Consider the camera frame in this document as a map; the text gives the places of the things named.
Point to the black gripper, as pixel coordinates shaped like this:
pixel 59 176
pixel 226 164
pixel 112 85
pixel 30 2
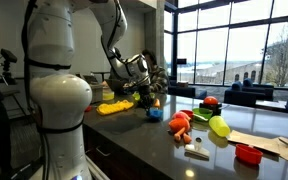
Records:
pixel 145 91

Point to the blue plastic bowl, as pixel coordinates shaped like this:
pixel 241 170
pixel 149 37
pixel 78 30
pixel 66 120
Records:
pixel 155 114

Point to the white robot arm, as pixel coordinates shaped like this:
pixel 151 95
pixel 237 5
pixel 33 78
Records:
pixel 60 96

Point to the small shallow red bowl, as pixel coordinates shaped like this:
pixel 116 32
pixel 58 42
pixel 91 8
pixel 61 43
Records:
pixel 188 113

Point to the red plastic bowl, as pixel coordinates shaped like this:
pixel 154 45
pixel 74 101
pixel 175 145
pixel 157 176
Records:
pixel 249 155

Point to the person in plaid shirt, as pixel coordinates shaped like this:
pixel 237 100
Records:
pixel 159 78

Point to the yellow crocheted cloth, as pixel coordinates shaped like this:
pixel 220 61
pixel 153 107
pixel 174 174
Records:
pixel 114 107

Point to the blue sofa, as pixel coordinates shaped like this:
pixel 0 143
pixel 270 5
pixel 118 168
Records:
pixel 184 90

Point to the orange plush toy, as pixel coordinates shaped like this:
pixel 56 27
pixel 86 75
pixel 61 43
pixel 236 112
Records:
pixel 179 126

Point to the yellow container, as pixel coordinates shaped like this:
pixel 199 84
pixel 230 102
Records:
pixel 108 95

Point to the grey box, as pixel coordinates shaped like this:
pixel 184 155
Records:
pixel 97 93

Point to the white spoon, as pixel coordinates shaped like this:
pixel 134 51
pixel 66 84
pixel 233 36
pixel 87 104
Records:
pixel 200 117

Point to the green dish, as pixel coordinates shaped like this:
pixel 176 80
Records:
pixel 204 112

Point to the red measuring cup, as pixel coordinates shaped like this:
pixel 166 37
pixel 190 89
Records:
pixel 88 109

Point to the red orange ball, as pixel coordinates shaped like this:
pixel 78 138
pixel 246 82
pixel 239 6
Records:
pixel 211 101

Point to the black box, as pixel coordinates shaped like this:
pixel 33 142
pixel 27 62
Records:
pixel 214 109

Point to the yellow-green plastic cup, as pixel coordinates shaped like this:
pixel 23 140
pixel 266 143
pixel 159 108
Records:
pixel 219 126

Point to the blue armchair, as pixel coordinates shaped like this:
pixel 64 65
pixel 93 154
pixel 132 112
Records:
pixel 247 93

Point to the aluminium rail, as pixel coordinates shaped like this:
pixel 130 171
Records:
pixel 99 171

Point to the black camera on tripod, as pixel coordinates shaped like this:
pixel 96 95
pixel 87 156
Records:
pixel 8 56

